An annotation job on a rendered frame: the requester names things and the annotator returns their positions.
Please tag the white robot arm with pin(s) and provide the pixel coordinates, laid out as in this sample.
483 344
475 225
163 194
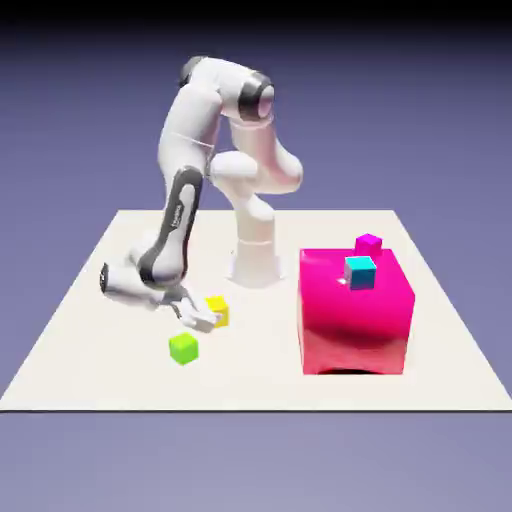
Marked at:
188 132

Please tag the small green cube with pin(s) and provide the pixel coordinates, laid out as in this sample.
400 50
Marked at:
183 348

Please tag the small cyan cube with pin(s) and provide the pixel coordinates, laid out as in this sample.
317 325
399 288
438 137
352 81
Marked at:
361 272

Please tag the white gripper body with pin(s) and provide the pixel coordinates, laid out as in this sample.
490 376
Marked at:
196 314

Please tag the small yellow cube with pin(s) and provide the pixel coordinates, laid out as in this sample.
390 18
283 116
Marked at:
221 310

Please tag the large pink box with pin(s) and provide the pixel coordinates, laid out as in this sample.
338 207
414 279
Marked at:
352 320

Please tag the small magenta cube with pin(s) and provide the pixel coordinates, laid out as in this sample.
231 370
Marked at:
368 244

